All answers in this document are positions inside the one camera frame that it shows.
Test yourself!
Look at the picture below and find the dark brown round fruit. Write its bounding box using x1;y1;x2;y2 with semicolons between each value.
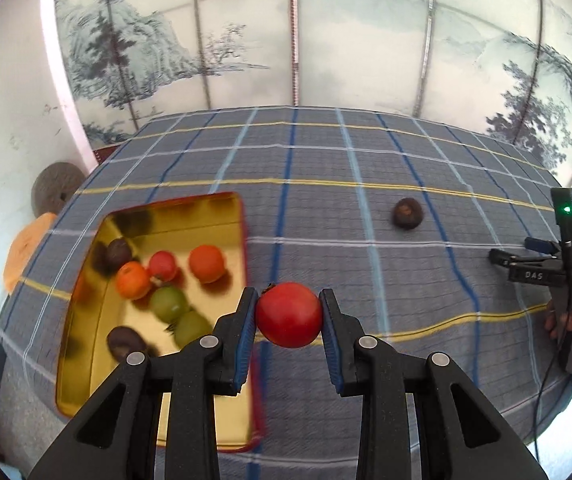
106;326;148;363

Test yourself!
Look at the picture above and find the dark brown mangosteen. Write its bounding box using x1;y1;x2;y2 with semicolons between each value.
391;197;423;231

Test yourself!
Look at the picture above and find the yellow green tomato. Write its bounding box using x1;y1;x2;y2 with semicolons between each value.
149;285;189;324

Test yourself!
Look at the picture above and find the small orange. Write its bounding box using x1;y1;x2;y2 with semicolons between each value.
115;260;151;300

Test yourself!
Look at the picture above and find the red gold metal tin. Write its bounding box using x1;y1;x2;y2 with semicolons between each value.
54;192;247;417

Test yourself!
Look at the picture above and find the orange tangerine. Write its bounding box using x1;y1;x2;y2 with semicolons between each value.
188;245;226;284

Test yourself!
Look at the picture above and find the large red tomato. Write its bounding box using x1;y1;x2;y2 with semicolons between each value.
255;282;323;348

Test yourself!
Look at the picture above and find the dark brown dried fruit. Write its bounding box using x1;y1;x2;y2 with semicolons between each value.
104;237;133;272

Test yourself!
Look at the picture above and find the grey plaid tablecloth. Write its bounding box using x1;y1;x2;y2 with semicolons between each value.
0;105;572;480

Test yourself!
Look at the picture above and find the painted folding screen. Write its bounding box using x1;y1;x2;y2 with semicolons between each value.
54;0;572;184

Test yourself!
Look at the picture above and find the orange plastic stool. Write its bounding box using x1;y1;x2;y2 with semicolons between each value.
2;212;57;295

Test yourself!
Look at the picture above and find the grey millstone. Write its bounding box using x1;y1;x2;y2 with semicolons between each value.
31;162;85;217

